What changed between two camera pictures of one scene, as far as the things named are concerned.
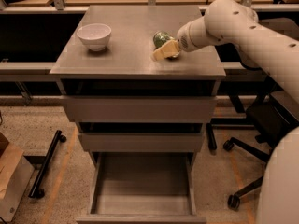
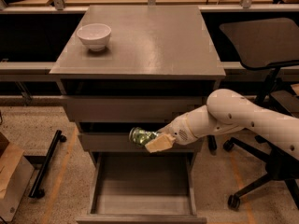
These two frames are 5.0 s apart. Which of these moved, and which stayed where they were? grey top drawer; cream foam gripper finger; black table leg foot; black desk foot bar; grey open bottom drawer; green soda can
Moved: green soda can; cream foam gripper finger
Stayed: grey top drawer; black table leg foot; black desk foot bar; grey open bottom drawer
